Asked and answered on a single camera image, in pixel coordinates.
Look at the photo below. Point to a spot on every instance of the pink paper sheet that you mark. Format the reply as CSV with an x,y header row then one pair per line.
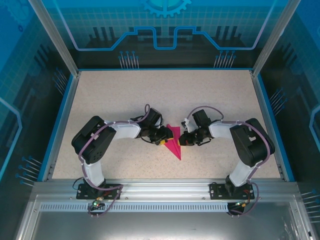
x,y
175,147

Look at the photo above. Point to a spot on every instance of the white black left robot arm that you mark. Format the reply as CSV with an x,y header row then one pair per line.
x,y
127,130

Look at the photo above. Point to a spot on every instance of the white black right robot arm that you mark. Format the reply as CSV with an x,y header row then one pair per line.
x,y
220,130

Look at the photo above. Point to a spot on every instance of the grey metal sheet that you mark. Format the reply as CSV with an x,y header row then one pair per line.
x,y
162,225

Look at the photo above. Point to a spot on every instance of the aluminium mounting beam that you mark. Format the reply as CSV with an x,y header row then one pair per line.
x,y
162,190

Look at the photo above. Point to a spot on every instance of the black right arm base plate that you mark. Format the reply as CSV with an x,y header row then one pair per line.
x,y
215,192

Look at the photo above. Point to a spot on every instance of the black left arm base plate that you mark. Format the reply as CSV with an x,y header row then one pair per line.
x,y
81,192

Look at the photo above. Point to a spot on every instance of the aluminium frame post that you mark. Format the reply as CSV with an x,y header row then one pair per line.
x,y
270,37
55,37

